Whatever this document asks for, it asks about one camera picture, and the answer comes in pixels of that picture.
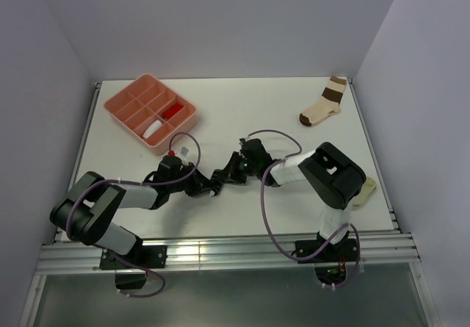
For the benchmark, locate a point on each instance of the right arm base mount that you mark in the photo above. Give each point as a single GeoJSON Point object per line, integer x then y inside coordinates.
{"type": "Point", "coordinates": [335, 265]}

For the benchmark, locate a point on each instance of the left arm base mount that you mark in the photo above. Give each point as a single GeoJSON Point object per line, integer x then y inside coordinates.
{"type": "Point", "coordinates": [134, 270]}

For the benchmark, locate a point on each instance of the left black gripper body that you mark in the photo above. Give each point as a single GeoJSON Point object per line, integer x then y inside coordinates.
{"type": "Point", "coordinates": [192, 186]}

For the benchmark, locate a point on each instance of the pale green ankle sock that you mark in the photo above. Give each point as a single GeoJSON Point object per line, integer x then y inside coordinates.
{"type": "Point", "coordinates": [368, 187]}

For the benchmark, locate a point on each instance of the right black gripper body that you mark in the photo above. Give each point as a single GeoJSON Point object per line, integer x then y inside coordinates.
{"type": "Point", "coordinates": [250, 169]}

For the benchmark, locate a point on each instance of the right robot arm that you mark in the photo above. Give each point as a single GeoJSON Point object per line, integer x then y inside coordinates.
{"type": "Point", "coordinates": [335, 178]}

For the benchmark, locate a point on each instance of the black white striped ankle sock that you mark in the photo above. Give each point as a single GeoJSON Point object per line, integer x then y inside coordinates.
{"type": "Point", "coordinates": [216, 184]}

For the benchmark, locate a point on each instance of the white sock with black stripes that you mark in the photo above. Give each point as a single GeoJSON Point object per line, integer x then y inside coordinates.
{"type": "Point", "coordinates": [151, 129]}

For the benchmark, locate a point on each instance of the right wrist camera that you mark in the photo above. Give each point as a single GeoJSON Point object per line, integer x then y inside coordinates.
{"type": "Point", "coordinates": [243, 141]}

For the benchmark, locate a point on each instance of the cream brown striped sock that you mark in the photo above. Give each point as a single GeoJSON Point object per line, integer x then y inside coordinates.
{"type": "Point", "coordinates": [327, 104]}

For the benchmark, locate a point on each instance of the beige reindeer sock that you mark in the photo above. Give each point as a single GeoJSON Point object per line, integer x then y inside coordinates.
{"type": "Point", "coordinates": [172, 109]}

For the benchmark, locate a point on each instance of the pink compartment organizer tray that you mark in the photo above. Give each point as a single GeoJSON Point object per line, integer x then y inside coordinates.
{"type": "Point", "coordinates": [142, 102]}

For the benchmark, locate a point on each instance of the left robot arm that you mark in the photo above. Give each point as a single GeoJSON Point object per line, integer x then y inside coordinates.
{"type": "Point", "coordinates": [87, 210]}

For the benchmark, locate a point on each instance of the aluminium table front rail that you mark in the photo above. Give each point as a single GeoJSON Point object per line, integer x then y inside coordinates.
{"type": "Point", "coordinates": [230, 253]}

